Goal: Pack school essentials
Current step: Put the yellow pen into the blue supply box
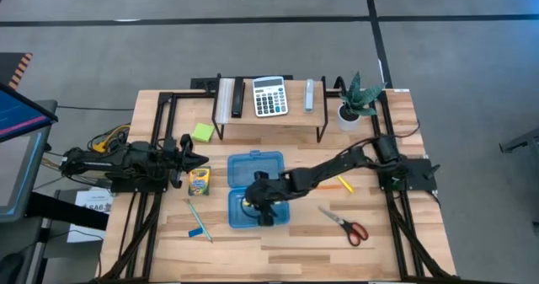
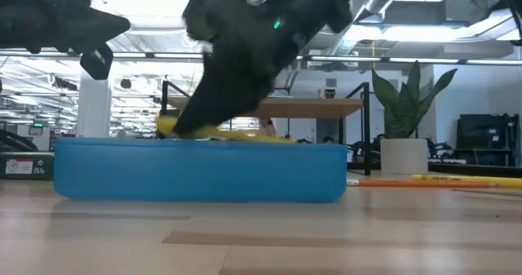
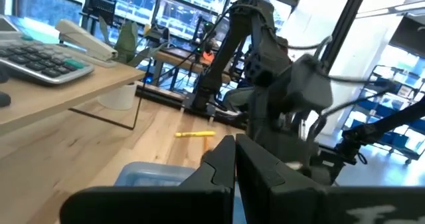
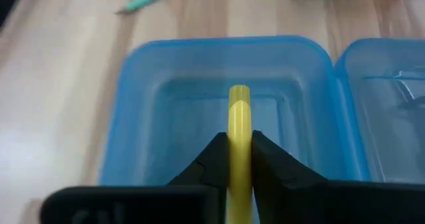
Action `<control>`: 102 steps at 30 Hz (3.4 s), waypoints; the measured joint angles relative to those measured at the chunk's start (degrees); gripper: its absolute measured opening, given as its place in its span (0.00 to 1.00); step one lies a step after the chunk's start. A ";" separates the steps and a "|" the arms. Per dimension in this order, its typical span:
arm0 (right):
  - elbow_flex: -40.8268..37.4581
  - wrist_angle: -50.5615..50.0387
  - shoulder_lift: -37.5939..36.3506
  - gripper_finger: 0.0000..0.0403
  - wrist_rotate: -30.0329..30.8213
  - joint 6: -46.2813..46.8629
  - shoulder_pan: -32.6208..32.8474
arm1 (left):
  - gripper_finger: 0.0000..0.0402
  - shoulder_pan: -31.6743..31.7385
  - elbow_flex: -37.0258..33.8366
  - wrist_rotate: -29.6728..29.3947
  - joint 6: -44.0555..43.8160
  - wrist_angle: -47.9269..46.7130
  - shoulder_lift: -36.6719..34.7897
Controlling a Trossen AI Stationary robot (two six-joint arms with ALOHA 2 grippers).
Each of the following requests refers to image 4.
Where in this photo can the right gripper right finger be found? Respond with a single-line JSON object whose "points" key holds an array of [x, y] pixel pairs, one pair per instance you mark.
{"points": [[315, 200]]}

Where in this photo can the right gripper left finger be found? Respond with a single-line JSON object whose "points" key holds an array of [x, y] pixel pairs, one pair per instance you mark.
{"points": [[149, 204]]}

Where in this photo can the yellow highlighter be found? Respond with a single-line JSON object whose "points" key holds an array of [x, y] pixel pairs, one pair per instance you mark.
{"points": [[239, 134]]}

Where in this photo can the blue plastic pencil box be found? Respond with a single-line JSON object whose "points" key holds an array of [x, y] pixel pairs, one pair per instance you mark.
{"points": [[186, 117]]}

